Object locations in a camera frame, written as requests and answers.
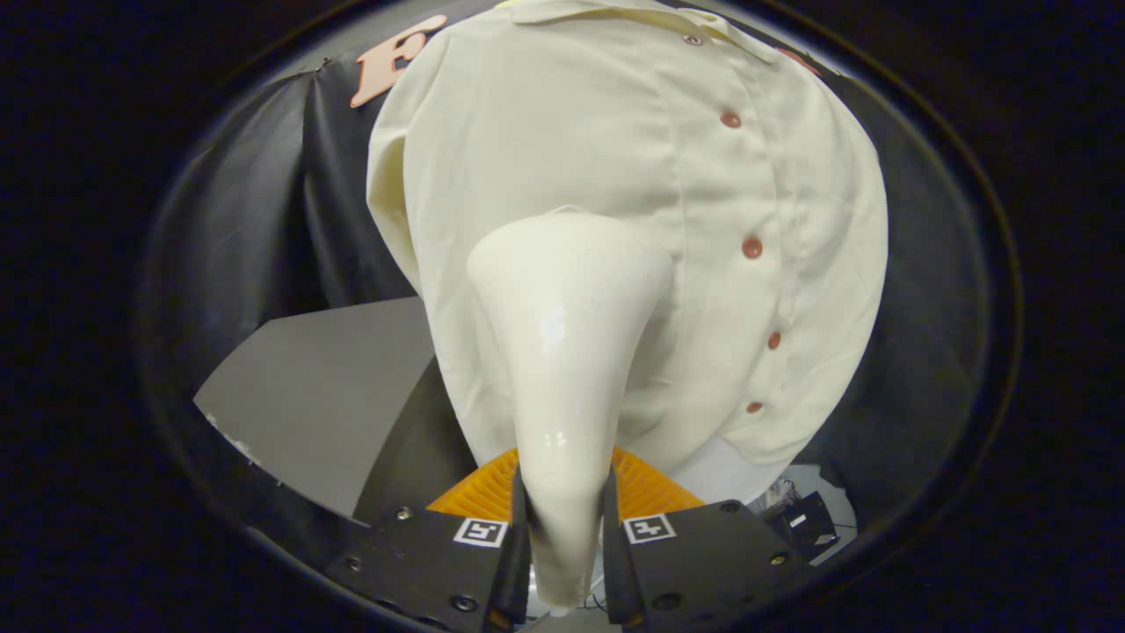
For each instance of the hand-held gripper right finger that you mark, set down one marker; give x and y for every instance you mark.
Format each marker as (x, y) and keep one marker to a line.
(703, 563)

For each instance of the cream button-up shirt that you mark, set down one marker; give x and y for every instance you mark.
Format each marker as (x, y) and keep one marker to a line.
(545, 132)

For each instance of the black box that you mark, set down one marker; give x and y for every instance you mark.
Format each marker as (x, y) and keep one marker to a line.
(809, 523)

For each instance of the grey drawer cabinet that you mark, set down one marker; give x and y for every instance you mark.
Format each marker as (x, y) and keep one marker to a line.
(325, 387)

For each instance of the white garment steamer head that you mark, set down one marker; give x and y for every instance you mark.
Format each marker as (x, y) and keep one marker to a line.
(567, 352)

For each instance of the black backdrop cloth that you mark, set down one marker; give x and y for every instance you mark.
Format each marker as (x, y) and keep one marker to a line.
(255, 220)

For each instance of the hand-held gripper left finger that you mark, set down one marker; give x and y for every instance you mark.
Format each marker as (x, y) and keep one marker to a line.
(439, 563)

